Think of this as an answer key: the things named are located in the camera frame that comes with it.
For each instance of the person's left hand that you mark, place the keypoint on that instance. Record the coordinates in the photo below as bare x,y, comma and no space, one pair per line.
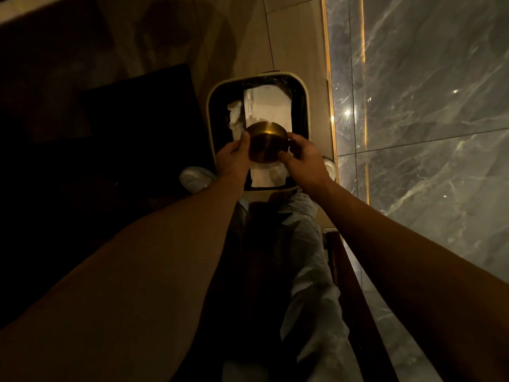
232,161

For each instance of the person's right hand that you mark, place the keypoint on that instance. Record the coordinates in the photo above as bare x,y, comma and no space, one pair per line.
308,166

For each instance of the person's right thumb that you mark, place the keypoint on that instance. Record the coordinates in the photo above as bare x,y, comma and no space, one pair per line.
287,157

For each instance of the person's left thumb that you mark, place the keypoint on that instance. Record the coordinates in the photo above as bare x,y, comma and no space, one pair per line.
245,147

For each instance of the round brass ashtray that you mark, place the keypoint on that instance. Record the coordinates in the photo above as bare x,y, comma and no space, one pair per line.
267,141

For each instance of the person's left forearm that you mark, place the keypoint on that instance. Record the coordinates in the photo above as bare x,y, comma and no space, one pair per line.
115,282

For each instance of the person's right forearm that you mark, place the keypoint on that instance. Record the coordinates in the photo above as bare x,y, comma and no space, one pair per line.
421,282

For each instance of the cream rectangular waste bin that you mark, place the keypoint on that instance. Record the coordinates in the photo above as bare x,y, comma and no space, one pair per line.
258,131

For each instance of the white crumpled paper tissue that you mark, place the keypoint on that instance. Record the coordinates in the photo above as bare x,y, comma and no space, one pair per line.
236,121

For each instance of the black bin liner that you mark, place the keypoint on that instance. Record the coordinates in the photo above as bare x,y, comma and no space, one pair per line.
220,115

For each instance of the person's white right shoe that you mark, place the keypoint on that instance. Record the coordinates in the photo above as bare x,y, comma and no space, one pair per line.
330,166

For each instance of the person's white shoe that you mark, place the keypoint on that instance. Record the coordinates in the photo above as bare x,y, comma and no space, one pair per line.
195,178
330,166

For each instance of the white flat paper sheet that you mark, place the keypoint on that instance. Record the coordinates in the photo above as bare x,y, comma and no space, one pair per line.
267,105

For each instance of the person's white left shoe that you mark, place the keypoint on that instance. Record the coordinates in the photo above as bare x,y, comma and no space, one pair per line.
195,178

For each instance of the gold metal trim strip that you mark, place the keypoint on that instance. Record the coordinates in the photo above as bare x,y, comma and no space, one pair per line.
330,91

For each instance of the dark floor mat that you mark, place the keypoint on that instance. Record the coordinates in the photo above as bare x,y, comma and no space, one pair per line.
131,131

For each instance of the person's grey trousers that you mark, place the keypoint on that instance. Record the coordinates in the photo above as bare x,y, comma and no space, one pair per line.
294,290

